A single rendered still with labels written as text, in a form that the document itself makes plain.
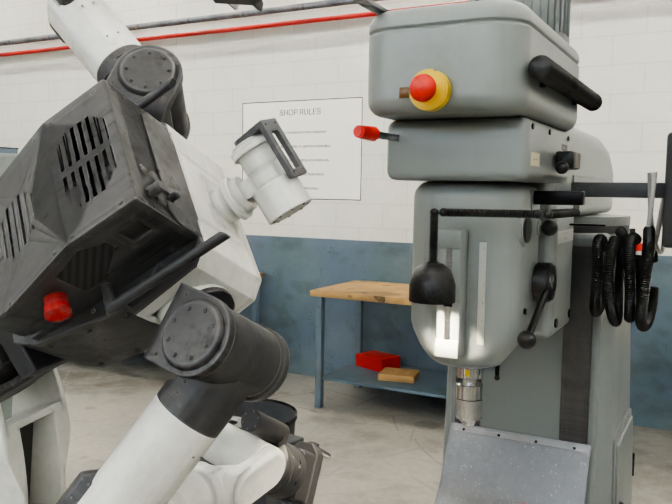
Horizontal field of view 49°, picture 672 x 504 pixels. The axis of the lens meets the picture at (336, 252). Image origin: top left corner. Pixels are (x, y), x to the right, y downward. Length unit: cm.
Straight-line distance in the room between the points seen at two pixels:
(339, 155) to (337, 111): 36
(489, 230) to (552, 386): 59
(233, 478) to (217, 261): 32
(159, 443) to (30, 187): 35
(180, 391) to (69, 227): 23
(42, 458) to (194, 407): 43
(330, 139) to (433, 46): 513
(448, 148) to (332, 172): 503
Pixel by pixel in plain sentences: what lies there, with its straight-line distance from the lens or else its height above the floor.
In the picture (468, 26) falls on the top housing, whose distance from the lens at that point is 113.
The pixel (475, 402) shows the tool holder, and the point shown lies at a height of 124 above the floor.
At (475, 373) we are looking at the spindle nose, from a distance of 135.
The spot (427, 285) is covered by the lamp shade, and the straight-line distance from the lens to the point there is 113.
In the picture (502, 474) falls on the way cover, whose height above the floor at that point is 98.
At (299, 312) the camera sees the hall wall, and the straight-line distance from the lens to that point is 645.
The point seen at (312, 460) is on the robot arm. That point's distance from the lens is 131.
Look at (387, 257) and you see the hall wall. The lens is 601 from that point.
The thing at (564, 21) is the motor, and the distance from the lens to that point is 157.
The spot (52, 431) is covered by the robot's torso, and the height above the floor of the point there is 124.
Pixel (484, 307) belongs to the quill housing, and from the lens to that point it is 124.
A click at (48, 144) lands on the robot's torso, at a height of 166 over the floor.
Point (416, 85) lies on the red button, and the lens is 109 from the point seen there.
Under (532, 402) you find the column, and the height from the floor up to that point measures 114.
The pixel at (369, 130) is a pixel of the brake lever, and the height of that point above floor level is 170.
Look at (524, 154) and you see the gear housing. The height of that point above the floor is 167.
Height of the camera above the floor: 161
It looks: 5 degrees down
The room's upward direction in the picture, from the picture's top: 1 degrees clockwise
